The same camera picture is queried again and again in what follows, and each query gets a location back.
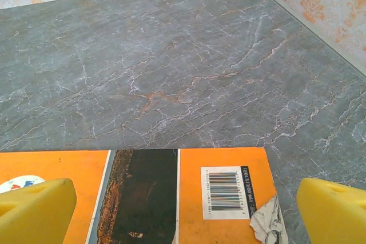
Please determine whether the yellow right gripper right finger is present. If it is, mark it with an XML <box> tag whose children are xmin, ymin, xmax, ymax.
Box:
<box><xmin>296</xmin><ymin>177</ymin><xmax>366</xmax><ymax>244</ymax></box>

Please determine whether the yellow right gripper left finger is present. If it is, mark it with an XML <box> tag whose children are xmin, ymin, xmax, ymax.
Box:
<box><xmin>0</xmin><ymin>178</ymin><xmax>78</xmax><ymax>244</ymax></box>

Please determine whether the orange book with photo band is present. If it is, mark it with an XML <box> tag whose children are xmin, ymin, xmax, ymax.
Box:
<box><xmin>0</xmin><ymin>147</ymin><xmax>289</xmax><ymax>244</ymax></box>

